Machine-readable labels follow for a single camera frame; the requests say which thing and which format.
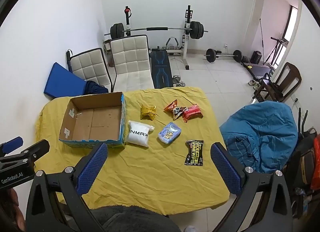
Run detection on small brown stool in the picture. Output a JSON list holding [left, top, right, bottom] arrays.
[[103, 39, 113, 68]]

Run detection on person's left hand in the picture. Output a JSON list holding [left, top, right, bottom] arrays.
[[0, 188, 26, 232]]

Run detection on dark wooden chair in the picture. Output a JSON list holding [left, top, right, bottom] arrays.
[[252, 62, 302, 104]]

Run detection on black bag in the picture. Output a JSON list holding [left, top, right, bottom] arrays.
[[287, 139, 316, 185]]

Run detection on black treadmill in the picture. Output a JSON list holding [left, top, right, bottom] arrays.
[[240, 61, 276, 80]]

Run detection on long barbell with black plates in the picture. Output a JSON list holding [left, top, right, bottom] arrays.
[[104, 21, 209, 40]]

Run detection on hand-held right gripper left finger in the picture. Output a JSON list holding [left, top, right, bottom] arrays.
[[26, 142, 108, 232]]

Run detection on white soft packet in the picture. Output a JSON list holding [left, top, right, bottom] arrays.
[[127, 120, 155, 147]]

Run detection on orange panda snack packet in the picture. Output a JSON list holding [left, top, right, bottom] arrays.
[[164, 99, 187, 120]]

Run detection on dark blue cloth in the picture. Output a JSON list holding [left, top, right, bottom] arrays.
[[84, 80, 109, 95]]

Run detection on blue quilted jacket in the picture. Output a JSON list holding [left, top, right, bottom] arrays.
[[219, 101, 299, 174]]

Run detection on short barbell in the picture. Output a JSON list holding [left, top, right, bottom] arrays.
[[203, 49, 244, 63]]

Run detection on yellow tablecloth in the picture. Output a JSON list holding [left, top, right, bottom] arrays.
[[35, 87, 231, 216]]

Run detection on black and yellow wipes packet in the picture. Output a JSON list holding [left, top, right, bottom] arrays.
[[184, 140, 205, 166]]

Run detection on light blue tissue packet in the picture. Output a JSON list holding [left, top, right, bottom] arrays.
[[157, 122, 182, 145]]

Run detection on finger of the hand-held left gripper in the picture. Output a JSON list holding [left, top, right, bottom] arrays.
[[14, 139, 50, 163], [0, 136, 24, 154]]

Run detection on cardboard box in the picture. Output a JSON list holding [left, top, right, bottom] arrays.
[[59, 92, 128, 149]]

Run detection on red snack packet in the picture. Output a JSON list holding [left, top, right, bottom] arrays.
[[182, 105, 204, 123]]

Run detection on black and blue weight bench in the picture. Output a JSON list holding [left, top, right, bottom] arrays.
[[149, 48, 174, 89]]

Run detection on blue foam mat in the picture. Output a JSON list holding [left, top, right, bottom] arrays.
[[43, 62, 87, 97]]

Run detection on black speaker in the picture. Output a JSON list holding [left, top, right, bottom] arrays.
[[251, 51, 263, 64]]

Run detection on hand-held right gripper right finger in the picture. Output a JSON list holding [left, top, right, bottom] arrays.
[[210, 142, 293, 232]]

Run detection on white padded chair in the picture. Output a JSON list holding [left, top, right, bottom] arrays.
[[66, 48, 113, 94], [109, 35, 154, 93]]

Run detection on black metal stand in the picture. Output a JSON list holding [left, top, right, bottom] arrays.
[[264, 36, 288, 65]]

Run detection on chrome dumbbells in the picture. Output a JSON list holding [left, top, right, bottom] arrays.
[[172, 76, 186, 88]]

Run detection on red bag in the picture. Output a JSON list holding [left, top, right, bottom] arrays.
[[310, 133, 320, 190]]

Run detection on yellow snack packet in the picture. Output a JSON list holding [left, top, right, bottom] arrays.
[[140, 103, 159, 120]]

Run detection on white barbell rack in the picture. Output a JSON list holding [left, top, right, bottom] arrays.
[[124, 5, 194, 70]]

